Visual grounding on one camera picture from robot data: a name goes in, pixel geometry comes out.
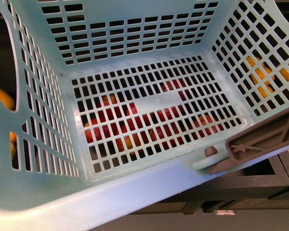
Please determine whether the light blue plastic basket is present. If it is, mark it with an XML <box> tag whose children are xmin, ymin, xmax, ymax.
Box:
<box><xmin>0</xmin><ymin>0</ymin><xmax>289</xmax><ymax>231</ymax></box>

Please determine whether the brown basket handle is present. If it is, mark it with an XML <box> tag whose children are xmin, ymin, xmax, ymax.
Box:
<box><xmin>208</xmin><ymin>108</ymin><xmax>289</xmax><ymax>175</ymax></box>

